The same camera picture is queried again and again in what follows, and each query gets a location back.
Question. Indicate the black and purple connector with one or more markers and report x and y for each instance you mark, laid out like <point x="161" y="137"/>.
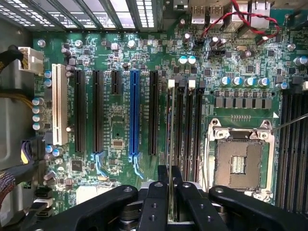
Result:
<point x="31" y="151"/>

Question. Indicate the thin metal locking lever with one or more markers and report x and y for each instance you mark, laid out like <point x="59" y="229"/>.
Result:
<point x="291" y="122"/>

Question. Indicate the silver USB port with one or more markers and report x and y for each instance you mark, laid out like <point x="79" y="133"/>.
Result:
<point x="198" y="14"/>
<point x="216" y="14"/>

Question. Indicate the short black expansion slot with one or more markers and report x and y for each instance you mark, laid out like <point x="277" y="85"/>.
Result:
<point x="116" y="81"/>

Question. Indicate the long black expansion slot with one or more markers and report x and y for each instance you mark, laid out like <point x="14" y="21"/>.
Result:
<point x="80" y="110"/>
<point x="98" y="110"/>
<point x="153" y="110"/>

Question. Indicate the white power connector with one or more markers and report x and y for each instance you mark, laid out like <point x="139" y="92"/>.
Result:
<point x="32" y="60"/>

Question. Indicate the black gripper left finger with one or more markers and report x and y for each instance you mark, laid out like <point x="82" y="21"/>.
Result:
<point x="155" y="207"/>

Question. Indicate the black RAM slot bank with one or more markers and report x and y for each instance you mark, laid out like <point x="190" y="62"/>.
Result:
<point x="292" y="156"/>

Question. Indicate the black SATA connector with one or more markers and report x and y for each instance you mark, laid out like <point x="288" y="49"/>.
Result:
<point x="43" y="192"/>

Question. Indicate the grey voltage regulator row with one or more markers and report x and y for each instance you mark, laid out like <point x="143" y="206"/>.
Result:
<point x="243" y="101"/>

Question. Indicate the silver CPU socket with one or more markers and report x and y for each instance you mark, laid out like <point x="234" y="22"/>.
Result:
<point x="240" y="156"/>

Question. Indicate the green motherboard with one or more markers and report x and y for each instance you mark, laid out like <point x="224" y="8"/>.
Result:
<point x="115" y="115"/>

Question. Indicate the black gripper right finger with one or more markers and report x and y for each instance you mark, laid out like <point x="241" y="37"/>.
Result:
<point x="192" y="207"/>

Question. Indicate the silver ethernet port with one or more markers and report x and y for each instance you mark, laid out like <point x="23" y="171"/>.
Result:
<point x="260" y="13"/>

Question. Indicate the RAM slot with black clip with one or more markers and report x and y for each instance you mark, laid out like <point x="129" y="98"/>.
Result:
<point x="180" y="120"/>
<point x="198" y="120"/>

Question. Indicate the blue expansion slot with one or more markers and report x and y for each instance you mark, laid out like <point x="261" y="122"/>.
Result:
<point x="134" y="110"/>

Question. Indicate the RAM slot with white clip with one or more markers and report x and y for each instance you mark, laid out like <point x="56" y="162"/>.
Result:
<point x="190" y="120"/>
<point x="171" y="83"/>

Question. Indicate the white PCI expansion slot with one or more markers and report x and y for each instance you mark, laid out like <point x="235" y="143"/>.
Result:
<point x="59" y="103"/>

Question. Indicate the grey metal PC case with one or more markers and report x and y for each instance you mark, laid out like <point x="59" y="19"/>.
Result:
<point x="14" y="115"/>

